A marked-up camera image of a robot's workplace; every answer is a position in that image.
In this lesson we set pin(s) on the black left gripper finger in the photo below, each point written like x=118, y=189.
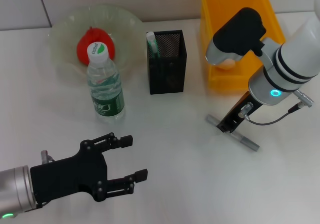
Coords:
x=112, y=141
x=125, y=182

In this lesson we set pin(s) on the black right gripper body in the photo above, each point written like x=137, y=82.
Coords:
x=243, y=108

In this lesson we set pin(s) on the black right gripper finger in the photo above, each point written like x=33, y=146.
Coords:
x=222, y=126
x=230, y=130

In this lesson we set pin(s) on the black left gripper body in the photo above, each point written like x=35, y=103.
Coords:
x=67, y=176

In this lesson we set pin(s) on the silver glitter pen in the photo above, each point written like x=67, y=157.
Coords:
x=247, y=142

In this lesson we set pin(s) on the white paper ball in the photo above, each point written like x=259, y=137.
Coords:
x=228, y=64

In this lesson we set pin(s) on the clear water bottle green label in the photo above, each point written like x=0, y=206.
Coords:
x=105, y=83

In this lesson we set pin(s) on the black mesh pen holder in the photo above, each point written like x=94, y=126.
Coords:
x=166, y=76

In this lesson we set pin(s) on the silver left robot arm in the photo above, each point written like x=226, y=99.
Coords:
x=15, y=189

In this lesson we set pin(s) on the red-orange fruit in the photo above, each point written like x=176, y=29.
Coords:
x=83, y=46

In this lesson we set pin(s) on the translucent green glass plate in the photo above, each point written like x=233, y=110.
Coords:
x=65, y=33

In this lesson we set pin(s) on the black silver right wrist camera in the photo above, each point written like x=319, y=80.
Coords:
x=237, y=36

